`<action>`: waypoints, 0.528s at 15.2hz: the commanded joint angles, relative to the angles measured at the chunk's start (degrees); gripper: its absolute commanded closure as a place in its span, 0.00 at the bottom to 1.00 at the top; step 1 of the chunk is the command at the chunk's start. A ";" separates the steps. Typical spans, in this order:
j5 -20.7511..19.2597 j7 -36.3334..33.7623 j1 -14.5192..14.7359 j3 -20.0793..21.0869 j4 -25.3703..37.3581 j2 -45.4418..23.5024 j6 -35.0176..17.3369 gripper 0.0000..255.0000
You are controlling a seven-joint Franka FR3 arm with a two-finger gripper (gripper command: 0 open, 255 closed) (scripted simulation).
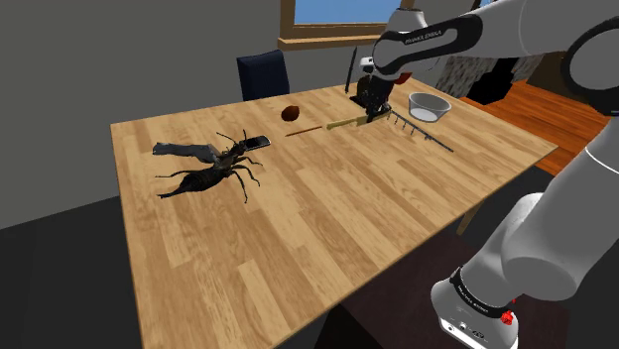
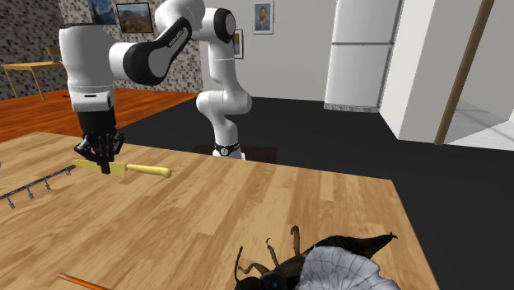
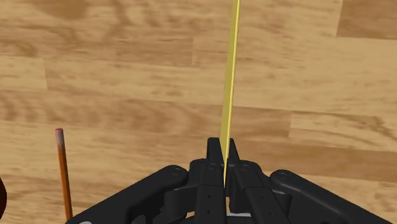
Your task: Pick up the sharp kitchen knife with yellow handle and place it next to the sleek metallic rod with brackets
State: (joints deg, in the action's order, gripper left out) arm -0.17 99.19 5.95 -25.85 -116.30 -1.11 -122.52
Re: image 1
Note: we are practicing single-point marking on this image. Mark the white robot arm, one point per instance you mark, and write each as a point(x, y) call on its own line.
point(546, 241)

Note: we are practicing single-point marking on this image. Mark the grey pistol-shaped tool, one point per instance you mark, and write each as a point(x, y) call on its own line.
point(186, 150)

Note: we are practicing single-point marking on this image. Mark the dark red round object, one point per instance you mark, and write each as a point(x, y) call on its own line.
point(404, 77)

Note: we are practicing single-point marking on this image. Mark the brown round nut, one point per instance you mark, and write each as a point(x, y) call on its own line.
point(290, 113)

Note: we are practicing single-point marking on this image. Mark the black insect figure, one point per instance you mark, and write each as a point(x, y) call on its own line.
point(203, 180)

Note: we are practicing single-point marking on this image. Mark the grey speckled furniture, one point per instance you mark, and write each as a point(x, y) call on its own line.
point(464, 75)

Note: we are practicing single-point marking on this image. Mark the dark blue chair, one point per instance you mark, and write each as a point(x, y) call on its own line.
point(263, 75)

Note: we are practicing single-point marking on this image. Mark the clear round bowl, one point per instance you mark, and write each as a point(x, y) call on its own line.
point(428, 107)

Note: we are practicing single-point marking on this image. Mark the black rail with hooks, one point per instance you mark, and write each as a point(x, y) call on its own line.
point(425, 134)

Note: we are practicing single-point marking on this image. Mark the black upright stick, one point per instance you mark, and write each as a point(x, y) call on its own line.
point(350, 70)

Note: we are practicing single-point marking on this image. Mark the wooden framed window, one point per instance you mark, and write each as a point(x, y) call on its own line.
point(333, 34)

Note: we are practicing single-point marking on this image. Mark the dark robot stand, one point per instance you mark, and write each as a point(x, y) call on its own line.
point(401, 270)

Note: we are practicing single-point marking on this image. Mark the light wooden table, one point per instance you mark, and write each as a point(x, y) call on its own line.
point(338, 193)

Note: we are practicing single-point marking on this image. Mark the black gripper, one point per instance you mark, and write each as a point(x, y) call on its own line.
point(375, 93)

